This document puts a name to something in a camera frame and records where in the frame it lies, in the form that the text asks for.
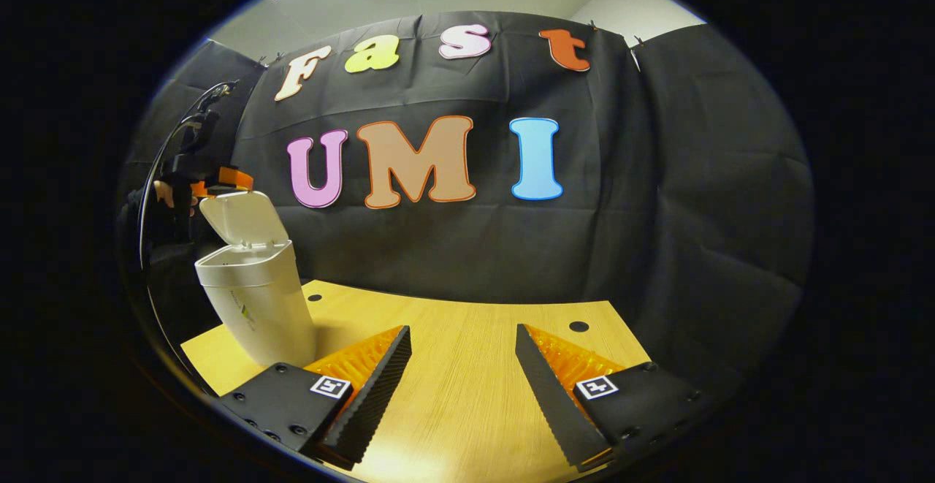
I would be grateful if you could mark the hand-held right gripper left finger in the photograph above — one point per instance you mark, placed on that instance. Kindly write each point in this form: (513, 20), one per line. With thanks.
(380, 388)

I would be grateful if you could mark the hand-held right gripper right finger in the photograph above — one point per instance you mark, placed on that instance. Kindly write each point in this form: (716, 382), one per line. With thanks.
(544, 395)

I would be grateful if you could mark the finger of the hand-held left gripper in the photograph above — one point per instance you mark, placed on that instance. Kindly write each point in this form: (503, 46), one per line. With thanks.
(234, 177)

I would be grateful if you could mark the white desktop garbage bin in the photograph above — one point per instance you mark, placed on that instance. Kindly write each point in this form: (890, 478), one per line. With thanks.
(256, 300)

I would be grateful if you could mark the wooden desktop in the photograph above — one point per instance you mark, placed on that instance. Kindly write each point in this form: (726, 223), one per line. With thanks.
(467, 351)

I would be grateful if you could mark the black backdrop cloth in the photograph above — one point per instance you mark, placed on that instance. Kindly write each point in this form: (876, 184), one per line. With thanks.
(657, 176)

